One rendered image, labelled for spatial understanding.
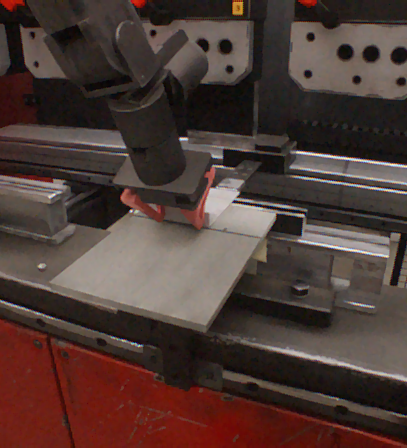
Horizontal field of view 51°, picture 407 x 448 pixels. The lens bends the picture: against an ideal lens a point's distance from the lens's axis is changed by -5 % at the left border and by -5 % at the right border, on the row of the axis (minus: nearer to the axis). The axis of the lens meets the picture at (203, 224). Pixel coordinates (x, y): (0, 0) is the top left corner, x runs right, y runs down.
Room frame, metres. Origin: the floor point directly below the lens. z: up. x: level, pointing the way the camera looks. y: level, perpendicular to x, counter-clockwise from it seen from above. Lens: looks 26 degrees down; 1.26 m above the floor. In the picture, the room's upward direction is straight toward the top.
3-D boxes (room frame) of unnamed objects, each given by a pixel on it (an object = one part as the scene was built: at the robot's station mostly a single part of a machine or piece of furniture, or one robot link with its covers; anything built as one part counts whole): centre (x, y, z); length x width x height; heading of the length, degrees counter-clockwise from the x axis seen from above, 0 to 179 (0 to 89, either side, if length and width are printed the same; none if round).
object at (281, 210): (0.60, -0.05, 0.99); 0.20 x 0.03 x 0.03; 68
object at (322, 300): (0.55, -0.04, 0.89); 0.30 x 0.05 x 0.03; 68
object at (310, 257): (0.59, -0.07, 0.92); 0.39 x 0.06 x 0.10; 68
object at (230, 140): (0.62, -0.02, 1.13); 0.10 x 0.02 x 0.10; 68
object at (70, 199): (1.14, 0.25, 0.81); 0.64 x 0.08 x 0.14; 158
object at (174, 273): (0.48, 0.03, 1.00); 0.26 x 0.18 x 0.01; 158
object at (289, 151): (0.77, -0.08, 1.01); 0.26 x 0.12 x 0.05; 158
